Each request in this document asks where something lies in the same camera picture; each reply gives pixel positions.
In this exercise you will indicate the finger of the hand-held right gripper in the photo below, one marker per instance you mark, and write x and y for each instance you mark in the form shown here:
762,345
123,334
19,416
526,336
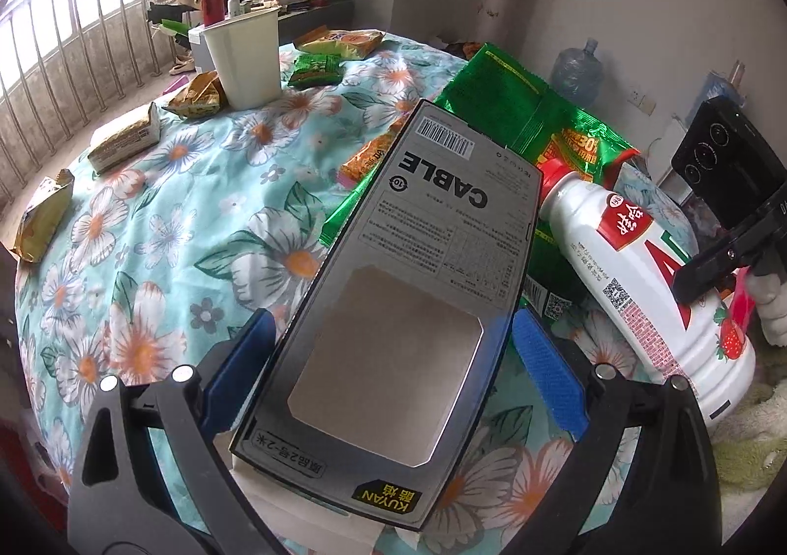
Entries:
707,269

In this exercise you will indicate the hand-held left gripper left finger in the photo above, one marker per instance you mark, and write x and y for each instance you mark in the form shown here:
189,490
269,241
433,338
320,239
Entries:
237,370

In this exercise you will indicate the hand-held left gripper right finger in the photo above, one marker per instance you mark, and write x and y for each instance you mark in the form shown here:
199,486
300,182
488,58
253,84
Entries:
550,370

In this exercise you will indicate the white strawberry drink bottle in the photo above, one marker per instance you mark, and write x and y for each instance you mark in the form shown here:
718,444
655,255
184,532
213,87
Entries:
627,278

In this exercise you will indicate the blue wrapped water bottle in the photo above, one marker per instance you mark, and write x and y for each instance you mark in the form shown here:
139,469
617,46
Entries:
724,81

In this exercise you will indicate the floral blue tablecloth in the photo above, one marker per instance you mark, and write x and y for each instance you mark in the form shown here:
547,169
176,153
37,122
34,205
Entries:
184,235

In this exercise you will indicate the green white plush cloth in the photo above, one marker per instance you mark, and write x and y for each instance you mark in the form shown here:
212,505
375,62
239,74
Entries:
750,426

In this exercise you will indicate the white flat box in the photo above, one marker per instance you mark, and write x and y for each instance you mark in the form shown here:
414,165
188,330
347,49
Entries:
307,518

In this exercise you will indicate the large clear water jug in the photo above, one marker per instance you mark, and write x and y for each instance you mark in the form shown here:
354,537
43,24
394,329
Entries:
578,74

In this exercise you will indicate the large green snack bag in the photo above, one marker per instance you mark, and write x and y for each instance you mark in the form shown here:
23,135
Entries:
510,100

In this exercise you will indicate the orange noodle packet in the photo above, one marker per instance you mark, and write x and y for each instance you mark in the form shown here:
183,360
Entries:
372,158

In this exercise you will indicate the beige cracker packet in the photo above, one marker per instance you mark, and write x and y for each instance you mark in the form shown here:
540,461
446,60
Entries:
123,138

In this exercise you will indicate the brown yellow snack packet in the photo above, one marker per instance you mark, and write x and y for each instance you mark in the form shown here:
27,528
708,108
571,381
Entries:
195,95

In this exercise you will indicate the snack bag on floor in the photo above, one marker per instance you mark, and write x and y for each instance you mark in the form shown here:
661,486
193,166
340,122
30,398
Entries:
467,49

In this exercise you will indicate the white paper cup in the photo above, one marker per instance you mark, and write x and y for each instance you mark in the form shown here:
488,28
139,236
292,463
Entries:
246,63

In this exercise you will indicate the small green snack packet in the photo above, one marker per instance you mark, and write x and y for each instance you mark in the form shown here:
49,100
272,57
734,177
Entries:
315,69

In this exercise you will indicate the orange yellow snack packet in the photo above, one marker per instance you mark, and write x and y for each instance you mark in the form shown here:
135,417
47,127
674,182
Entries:
338,43

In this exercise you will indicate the grey cabinet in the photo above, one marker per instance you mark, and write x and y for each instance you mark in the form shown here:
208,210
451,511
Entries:
307,23

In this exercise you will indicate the metal balcony railing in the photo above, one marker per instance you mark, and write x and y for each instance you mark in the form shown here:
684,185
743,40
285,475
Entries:
74,50

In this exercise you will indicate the small white bottle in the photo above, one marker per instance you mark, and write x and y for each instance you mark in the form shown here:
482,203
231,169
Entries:
233,6

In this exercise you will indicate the red thermos bottle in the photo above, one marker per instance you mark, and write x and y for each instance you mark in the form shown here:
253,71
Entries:
213,1

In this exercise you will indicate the white wall socket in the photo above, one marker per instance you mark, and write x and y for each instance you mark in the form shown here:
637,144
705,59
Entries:
641,100

